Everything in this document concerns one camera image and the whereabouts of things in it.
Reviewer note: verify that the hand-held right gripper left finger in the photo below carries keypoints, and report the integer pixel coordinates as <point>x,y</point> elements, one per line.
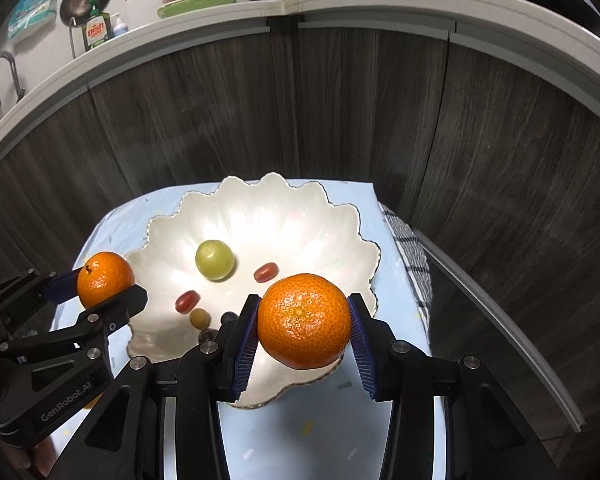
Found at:
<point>247,347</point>

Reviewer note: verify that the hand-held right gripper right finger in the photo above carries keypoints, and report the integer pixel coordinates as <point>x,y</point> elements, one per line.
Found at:
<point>362,355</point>

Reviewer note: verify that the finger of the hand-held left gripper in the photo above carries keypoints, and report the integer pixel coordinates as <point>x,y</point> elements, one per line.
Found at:
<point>62,284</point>
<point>125,305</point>

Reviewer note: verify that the small tangerine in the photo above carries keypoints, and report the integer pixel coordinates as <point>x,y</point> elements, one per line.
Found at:
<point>105,280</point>

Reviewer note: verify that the dark purple grape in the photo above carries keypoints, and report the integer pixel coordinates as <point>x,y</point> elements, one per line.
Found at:
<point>207,336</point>

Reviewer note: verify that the olive green grape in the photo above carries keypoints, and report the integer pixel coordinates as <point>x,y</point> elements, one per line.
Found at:
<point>200,319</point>

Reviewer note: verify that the red grape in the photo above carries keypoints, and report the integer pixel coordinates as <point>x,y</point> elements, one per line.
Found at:
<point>186,301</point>
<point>266,272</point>

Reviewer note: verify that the large tangerine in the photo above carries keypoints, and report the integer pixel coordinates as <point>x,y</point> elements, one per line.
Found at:
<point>305,322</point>

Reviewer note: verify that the white scalloped bowl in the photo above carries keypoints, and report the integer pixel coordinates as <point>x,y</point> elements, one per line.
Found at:
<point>290,230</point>

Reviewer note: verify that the light blue speckled tablecloth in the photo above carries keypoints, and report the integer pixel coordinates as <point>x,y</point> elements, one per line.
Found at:
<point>300,440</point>

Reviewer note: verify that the black white checkered cloth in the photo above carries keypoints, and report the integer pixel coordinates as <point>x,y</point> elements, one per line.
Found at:
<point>410,255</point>

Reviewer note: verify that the grey edge strip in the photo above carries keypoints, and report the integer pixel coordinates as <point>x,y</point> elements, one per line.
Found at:
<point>510,330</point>

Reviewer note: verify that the steel faucet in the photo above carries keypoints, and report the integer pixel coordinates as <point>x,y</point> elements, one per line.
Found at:
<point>10,67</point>

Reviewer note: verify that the dark wood kitchen cabinet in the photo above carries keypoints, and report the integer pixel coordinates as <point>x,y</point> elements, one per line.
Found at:
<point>330,110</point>

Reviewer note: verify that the green dish soap bottle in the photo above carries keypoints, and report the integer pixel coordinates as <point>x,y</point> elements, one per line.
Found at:
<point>96,32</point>

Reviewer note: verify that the clear pump bottle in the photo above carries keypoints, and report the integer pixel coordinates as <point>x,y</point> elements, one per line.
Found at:
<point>120,27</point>

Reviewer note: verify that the hanging steel frying pan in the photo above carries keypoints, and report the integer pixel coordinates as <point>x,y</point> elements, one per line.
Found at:
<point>86,1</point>

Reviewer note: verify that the green plate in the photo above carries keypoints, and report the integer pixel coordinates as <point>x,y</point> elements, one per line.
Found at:
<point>200,5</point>

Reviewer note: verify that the white kitchen countertop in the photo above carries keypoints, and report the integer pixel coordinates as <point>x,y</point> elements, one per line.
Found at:
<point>355,5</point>

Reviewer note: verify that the blue white wall packet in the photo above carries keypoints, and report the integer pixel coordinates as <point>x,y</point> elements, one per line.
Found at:
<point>32,5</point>

